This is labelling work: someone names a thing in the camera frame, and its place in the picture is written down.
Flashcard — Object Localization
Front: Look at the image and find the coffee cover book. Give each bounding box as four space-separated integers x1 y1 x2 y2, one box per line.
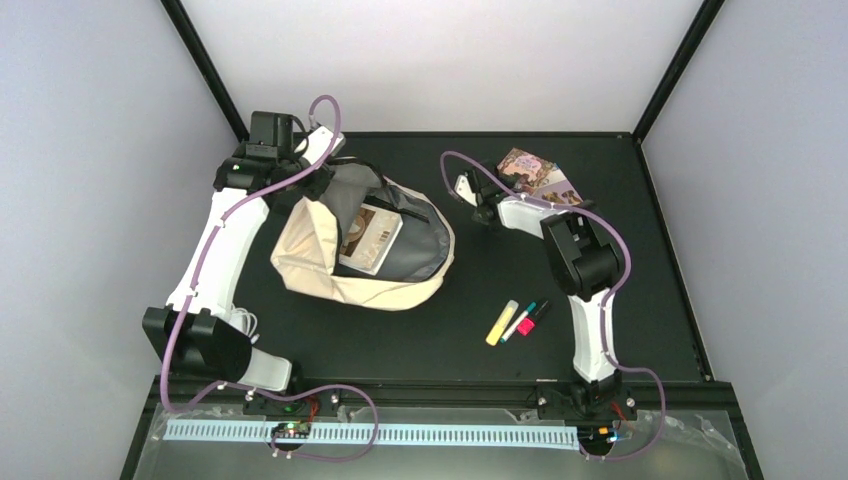
339 204 403 276

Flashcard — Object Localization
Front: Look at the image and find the pink story book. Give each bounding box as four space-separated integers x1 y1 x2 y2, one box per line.
497 148 565 195

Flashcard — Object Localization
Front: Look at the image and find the small circuit board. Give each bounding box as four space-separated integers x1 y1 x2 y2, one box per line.
271 421 312 442

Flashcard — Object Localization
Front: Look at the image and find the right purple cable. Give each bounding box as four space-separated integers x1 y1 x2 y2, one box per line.
440 150 667 462

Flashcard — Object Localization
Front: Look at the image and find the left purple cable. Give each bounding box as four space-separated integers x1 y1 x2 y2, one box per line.
160 94 380 464

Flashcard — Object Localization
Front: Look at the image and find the light blue slotted cable duct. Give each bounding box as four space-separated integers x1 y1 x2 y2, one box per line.
161 419 579 451

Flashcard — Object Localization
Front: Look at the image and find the teal white marker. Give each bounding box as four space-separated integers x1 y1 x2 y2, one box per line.
499 302 537 343

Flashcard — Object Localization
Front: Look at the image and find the pink black highlighter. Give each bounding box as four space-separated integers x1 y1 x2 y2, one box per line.
517 299 551 336

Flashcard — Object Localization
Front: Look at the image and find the yellow highlighter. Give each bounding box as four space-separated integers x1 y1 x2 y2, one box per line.
485 300 518 346

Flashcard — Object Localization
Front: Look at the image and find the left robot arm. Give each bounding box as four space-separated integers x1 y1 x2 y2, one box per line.
142 110 344 396

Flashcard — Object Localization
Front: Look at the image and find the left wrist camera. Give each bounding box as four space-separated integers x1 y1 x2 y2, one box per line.
296 126 346 164

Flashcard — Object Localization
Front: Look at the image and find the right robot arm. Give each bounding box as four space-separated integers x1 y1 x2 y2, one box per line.
451 169 626 419

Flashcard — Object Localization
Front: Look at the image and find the purple cable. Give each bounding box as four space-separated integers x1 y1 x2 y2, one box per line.
440 150 667 462
160 94 380 464

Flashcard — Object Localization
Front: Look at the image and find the blue dog book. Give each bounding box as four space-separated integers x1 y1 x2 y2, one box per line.
532 166 583 205

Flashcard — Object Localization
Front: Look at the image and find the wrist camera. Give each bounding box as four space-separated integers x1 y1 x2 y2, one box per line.
296 126 346 164
453 173 478 207

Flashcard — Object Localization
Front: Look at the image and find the black frame rail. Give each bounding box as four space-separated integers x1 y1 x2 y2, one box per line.
119 374 763 480

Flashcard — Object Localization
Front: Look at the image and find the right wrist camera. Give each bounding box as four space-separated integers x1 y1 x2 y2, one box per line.
453 173 478 207

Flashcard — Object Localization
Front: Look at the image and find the beige canvas backpack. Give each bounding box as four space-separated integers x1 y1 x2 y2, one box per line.
270 157 455 311

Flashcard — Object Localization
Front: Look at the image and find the white charger with cable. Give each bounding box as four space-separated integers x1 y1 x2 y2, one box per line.
229 307 259 344

